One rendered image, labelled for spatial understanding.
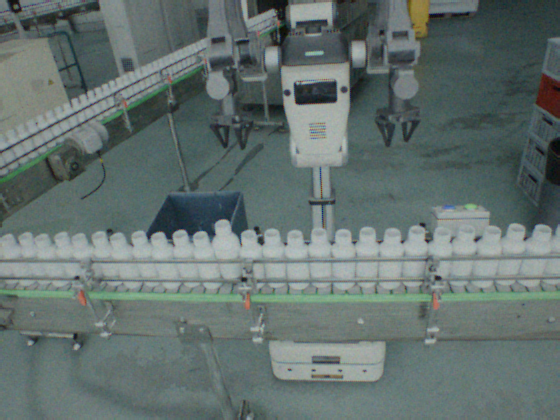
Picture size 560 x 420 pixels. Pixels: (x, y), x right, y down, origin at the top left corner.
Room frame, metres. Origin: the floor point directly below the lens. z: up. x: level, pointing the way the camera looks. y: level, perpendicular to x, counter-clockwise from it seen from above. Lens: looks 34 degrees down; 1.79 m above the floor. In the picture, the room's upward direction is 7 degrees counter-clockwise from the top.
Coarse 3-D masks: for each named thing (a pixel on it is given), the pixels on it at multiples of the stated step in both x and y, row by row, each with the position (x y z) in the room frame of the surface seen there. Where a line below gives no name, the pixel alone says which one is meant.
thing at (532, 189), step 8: (520, 168) 2.65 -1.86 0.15; (528, 168) 2.54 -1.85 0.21; (520, 176) 2.62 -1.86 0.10; (528, 176) 2.53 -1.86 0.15; (536, 176) 2.42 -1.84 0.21; (520, 184) 2.61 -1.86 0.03; (528, 184) 2.50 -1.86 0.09; (536, 184) 2.40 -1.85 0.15; (528, 192) 2.48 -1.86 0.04; (536, 192) 2.39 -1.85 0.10; (536, 200) 2.36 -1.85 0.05
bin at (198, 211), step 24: (192, 192) 1.46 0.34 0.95; (216, 192) 1.44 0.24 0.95; (240, 192) 1.43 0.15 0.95; (168, 216) 1.42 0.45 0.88; (192, 216) 1.46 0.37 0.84; (216, 216) 1.45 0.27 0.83; (240, 216) 1.34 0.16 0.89; (168, 240) 1.16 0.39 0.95; (192, 240) 1.14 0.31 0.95; (240, 240) 1.29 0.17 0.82
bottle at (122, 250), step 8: (112, 240) 0.89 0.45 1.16; (120, 240) 0.89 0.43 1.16; (120, 248) 0.89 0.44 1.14; (128, 248) 0.90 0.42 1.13; (112, 256) 0.88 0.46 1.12; (120, 256) 0.88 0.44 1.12; (128, 256) 0.88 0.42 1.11; (120, 264) 0.87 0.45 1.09; (128, 264) 0.88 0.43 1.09; (136, 264) 0.89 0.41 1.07; (120, 272) 0.88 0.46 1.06; (128, 272) 0.87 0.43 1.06; (136, 272) 0.89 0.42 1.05
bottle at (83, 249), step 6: (78, 234) 0.94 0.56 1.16; (84, 234) 0.93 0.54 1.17; (72, 240) 0.91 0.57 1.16; (78, 240) 0.91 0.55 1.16; (84, 240) 0.92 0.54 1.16; (78, 246) 0.90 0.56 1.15; (84, 246) 0.91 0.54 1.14; (90, 246) 0.93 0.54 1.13; (78, 252) 0.90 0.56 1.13; (84, 252) 0.90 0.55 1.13; (90, 252) 0.91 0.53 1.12; (78, 258) 0.89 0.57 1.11; (90, 258) 0.90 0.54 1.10; (96, 264) 0.91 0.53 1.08; (84, 270) 0.89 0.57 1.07; (96, 270) 0.90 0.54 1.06; (84, 276) 0.90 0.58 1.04; (102, 276) 0.91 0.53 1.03; (102, 282) 0.90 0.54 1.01
